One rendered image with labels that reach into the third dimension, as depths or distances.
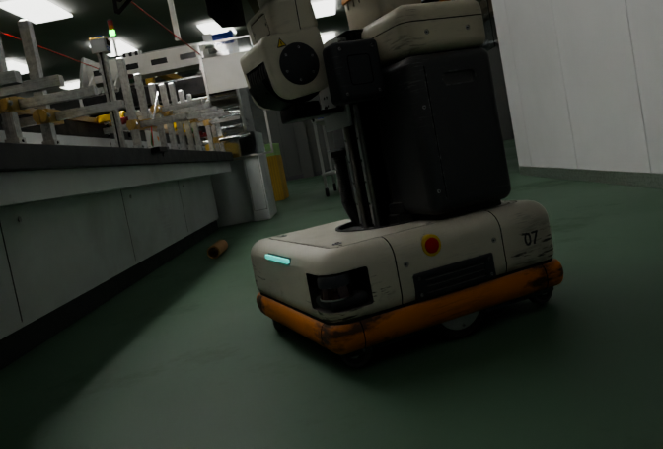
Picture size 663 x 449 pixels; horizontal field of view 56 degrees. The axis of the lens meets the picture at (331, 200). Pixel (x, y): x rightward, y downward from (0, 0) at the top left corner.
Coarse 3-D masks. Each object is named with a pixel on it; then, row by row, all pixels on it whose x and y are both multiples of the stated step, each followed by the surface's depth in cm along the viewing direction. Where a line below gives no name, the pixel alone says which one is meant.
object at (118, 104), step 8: (96, 104) 222; (104, 104) 222; (112, 104) 222; (120, 104) 222; (56, 112) 222; (64, 112) 222; (72, 112) 222; (80, 112) 222; (88, 112) 222; (96, 112) 223; (24, 120) 222; (32, 120) 222
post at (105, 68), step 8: (104, 56) 289; (104, 64) 290; (104, 72) 289; (104, 80) 290; (112, 88) 292; (112, 96) 291; (112, 112) 291; (112, 120) 292; (120, 120) 295; (112, 128) 292; (120, 128) 293; (120, 136) 292; (120, 144) 292
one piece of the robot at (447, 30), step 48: (384, 48) 157; (432, 48) 152; (480, 48) 157; (384, 96) 162; (432, 96) 151; (480, 96) 156; (336, 144) 195; (384, 144) 167; (432, 144) 151; (480, 144) 156; (384, 192) 169; (432, 192) 151; (480, 192) 156
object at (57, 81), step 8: (32, 80) 172; (40, 80) 172; (48, 80) 172; (56, 80) 172; (0, 88) 172; (8, 88) 172; (16, 88) 172; (24, 88) 172; (32, 88) 172; (40, 88) 172; (48, 88) 173; (0, 96) 172; (8, 96) 174
